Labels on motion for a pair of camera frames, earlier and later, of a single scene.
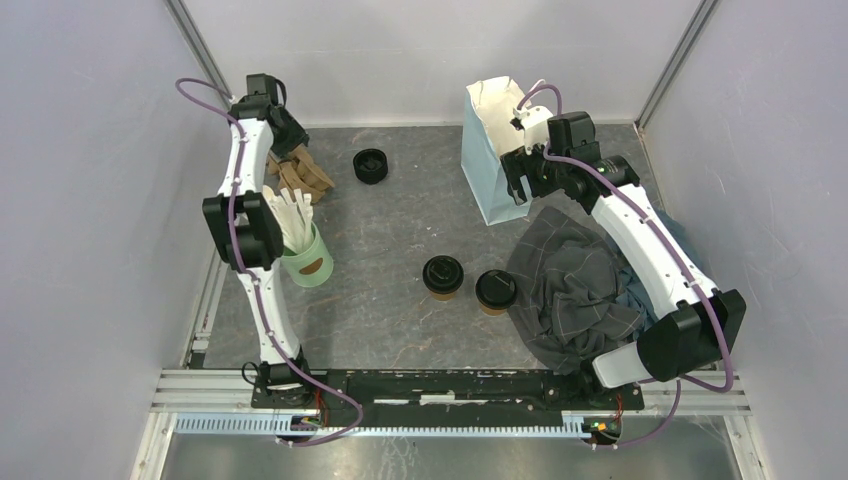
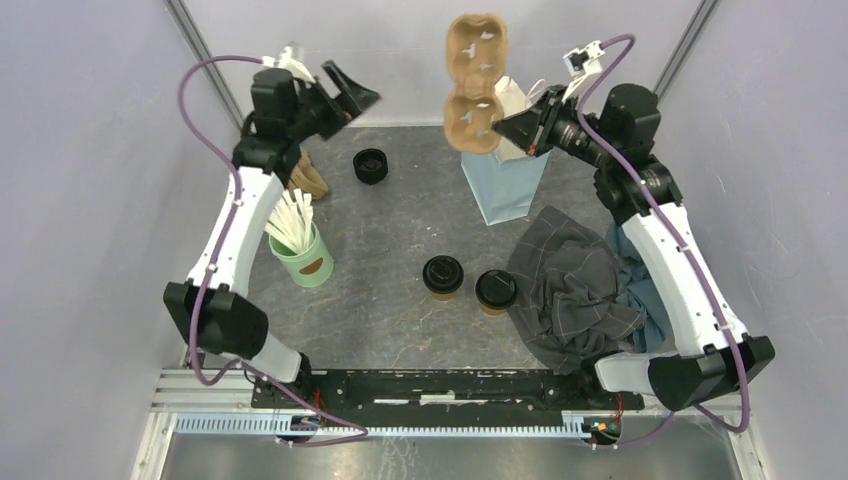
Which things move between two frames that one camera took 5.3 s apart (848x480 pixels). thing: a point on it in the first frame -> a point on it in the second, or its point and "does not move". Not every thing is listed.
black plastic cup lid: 496,289 does not move
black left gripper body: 290,136 -> 318,113
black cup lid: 443,274 does not move
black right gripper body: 544,174 -> 557,119
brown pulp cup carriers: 298,171 does not move
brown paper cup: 442,296 does not move
